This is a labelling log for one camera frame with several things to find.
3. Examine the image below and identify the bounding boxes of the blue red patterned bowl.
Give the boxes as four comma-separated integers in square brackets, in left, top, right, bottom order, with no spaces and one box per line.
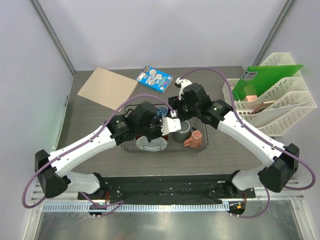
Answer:
[156,107,169,118]

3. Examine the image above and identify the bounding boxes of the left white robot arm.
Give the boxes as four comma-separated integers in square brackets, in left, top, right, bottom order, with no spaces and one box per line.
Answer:
[35,101,163,200]

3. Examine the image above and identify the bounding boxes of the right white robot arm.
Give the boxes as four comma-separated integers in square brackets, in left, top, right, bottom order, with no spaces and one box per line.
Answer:
[168,79,299,198]

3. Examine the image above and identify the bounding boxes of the white plate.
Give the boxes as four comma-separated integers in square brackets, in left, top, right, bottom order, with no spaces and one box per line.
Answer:
[136,136,168,152]

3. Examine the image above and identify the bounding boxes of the dark red plate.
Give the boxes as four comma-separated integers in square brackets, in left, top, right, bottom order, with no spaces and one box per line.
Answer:
[135,135,169,141]

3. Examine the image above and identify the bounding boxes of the grey mug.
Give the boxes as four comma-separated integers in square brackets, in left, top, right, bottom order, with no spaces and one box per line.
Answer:
[172,121,191,143]

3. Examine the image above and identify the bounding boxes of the pink mug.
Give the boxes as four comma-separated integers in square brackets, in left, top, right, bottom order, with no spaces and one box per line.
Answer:
[183,130,203,149]

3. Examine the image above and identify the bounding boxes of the beige board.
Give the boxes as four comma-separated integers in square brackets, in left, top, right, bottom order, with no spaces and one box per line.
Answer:
[77,67,138,110]

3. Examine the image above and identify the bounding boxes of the blue picture box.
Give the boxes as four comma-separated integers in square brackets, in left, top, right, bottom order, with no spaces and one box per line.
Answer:
[135,65,173,94]

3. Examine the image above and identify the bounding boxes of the brown items in organizer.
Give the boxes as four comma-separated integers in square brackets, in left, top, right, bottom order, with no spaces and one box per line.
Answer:
[244,95,275,115]

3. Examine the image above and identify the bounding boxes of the green plastic folder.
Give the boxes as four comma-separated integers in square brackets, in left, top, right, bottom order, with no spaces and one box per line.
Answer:
[232,64,303,101]

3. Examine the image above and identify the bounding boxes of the white file organizer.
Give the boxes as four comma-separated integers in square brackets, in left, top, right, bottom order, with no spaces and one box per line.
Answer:
[222,52,317,137]

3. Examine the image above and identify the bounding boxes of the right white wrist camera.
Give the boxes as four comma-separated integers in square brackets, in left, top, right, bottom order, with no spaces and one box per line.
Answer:
[174,77,192,100]

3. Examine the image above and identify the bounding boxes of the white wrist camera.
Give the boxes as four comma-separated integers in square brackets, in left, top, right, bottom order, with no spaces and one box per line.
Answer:
[174,77,192,100]
[161,110,181,136]

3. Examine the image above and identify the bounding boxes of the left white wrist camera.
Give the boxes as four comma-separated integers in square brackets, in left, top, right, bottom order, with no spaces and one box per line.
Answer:
[161,110,181,136]

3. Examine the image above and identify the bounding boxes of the black wire dish rack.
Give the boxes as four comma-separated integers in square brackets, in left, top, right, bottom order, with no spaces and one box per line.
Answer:
[121,118,209,153]

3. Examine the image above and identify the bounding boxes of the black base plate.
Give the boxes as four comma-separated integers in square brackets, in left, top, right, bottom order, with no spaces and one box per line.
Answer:
[87,174,256,205]

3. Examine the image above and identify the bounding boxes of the white slotted cable duct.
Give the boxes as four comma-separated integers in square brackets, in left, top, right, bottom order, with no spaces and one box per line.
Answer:
[42,202,230,213]

